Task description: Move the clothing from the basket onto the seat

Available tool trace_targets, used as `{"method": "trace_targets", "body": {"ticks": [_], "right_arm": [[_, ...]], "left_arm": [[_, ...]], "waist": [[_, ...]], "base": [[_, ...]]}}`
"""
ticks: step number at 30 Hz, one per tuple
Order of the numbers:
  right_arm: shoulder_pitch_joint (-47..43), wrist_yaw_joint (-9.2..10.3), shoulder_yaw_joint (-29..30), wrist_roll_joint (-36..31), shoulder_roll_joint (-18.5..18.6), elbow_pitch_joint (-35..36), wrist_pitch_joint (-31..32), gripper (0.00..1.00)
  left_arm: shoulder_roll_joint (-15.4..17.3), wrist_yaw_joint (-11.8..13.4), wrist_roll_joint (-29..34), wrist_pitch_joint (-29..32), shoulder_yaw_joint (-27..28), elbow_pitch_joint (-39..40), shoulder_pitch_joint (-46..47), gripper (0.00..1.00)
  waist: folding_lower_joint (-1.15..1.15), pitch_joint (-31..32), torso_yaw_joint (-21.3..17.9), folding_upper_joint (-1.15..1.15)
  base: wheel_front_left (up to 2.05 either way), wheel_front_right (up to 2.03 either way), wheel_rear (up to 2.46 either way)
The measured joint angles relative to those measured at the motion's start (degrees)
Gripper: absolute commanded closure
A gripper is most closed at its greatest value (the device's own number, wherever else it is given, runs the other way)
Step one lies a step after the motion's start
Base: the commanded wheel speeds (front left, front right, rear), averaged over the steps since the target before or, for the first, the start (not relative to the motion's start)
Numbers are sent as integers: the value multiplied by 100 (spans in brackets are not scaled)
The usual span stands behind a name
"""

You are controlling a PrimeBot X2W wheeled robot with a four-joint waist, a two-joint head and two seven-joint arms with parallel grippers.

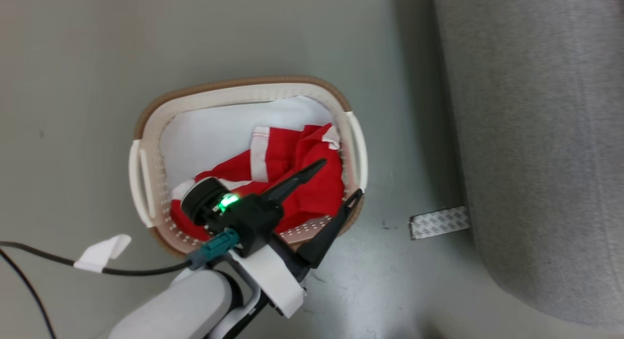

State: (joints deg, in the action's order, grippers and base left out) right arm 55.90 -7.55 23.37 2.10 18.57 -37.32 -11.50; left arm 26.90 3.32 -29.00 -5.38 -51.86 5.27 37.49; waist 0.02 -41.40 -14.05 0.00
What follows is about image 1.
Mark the white tape tag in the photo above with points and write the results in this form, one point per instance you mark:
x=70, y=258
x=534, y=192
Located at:
x=100, y=253

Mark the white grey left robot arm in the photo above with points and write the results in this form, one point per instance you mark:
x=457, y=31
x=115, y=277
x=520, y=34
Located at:
x=180, y=305

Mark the cream laundry basket brown rim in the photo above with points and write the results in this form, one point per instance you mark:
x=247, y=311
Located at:
x=153, y=149

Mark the grey fabric sofa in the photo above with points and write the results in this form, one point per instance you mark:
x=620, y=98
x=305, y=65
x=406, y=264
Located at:
x=536, y=144

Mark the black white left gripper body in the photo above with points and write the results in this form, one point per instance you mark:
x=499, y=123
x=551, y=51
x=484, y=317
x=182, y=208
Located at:
x=253, y=222

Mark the grey patterned tape strip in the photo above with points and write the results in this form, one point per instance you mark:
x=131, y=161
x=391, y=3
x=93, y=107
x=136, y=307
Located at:
x=438, y=223

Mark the black round wrist camera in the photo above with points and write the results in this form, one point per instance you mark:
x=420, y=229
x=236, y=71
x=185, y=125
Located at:
x=201, y=200

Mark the red and white garment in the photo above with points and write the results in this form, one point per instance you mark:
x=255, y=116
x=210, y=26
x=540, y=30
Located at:
x=280, y=156

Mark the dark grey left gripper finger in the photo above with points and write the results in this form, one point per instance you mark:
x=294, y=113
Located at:
x=331, y=234
x=297, y=179

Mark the white cloth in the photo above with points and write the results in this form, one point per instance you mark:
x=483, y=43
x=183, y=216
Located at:
x=209, y=134

